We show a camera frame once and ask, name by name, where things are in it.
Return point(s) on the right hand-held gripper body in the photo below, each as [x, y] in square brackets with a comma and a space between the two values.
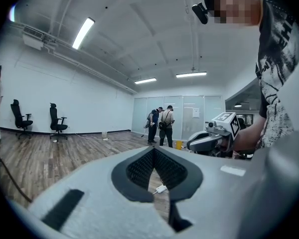
[229, 126]

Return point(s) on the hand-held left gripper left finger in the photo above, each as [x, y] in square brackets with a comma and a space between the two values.
[102, 208]

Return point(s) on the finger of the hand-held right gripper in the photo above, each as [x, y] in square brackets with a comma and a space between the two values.
[204, 141]

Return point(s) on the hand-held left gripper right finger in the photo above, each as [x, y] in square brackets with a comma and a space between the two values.
[214, 183]

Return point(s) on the person's right forearm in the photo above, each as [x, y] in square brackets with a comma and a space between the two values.
[249, 133]

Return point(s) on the yellow bin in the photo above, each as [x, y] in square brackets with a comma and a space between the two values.
[179, 144]

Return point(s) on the white notice sheet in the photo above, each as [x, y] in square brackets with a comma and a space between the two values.
[196, 112]

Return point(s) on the ceiling tube light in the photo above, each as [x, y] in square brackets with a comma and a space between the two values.
[145, 80]
[82, 32]
[191, 74]
[12, 12]

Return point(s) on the person's black printed t-shirt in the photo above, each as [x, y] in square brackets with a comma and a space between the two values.
[276, 71]

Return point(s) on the translucent bucket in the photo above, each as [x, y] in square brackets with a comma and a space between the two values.
[104, 134]

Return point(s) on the black office chair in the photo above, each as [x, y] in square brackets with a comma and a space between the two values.
[57, 121]
[21, 119]

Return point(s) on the person's head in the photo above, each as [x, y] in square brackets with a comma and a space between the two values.
[234, 1]

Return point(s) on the white air conditioner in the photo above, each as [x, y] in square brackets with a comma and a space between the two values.
[33, 37]

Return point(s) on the black head-mounted camera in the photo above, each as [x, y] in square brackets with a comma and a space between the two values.
[200, 12]

